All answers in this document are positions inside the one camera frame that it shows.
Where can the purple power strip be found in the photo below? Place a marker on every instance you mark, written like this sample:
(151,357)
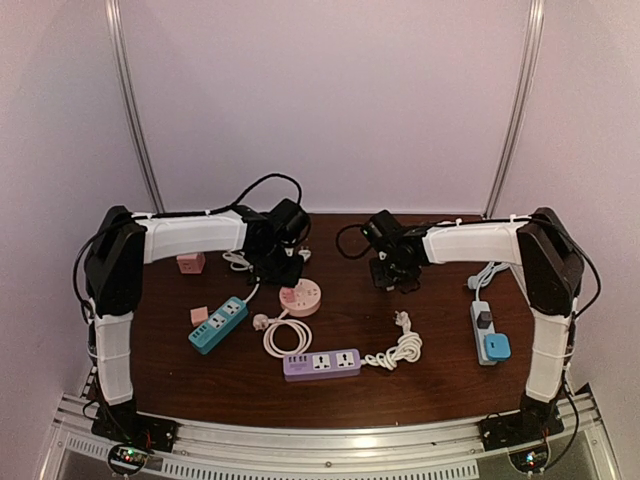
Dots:
(311,366)

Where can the left aluminium frame post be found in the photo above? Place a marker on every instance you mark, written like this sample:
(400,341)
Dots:
(131,109)

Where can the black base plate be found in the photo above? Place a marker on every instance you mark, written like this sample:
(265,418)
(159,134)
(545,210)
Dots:
(142,431)
(499,431)

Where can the pink round socket base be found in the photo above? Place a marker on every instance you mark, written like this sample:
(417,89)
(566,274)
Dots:
(308,299)

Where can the aluminium frame post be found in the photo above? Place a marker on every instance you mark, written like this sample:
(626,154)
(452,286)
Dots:
(529,60)
(131,109)

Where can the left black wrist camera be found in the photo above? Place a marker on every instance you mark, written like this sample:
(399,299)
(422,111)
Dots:
(289,220)

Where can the front aluminium rail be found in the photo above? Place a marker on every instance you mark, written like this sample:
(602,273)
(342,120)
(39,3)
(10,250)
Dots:
(442,450)

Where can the small pink charger plug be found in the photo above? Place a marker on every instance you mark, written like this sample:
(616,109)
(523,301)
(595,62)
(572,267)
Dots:
(198,316)

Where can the pink plug adapter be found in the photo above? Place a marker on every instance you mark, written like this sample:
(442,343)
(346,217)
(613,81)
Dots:
(287,295)

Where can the grey power strip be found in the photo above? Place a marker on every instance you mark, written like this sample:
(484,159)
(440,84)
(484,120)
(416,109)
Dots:
(476,307)

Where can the teal power strip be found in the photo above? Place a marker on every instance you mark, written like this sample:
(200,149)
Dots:
(220,323)

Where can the right aluminium frame post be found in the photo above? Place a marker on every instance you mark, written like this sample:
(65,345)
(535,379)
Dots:
(529,60)

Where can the black charger plug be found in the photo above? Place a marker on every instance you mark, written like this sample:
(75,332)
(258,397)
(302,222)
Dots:
(484,320)

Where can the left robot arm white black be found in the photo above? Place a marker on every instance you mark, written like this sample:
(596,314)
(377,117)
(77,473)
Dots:
(125,242)

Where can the blue charger plug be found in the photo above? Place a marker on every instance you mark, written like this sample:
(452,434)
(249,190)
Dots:
(497,347)

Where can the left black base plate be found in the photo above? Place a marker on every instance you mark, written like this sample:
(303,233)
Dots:
(142,431)

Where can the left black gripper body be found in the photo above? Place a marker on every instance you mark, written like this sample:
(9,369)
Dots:
(274,269)

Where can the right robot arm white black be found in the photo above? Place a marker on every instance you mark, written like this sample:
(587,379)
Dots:
(548,265)

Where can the pink cube socket adapter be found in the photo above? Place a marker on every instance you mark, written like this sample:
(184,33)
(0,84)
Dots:
(191,264)

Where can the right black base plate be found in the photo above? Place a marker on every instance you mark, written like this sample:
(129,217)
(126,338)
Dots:
(499,431)

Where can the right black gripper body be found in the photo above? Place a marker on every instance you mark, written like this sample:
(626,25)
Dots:
(392,275)

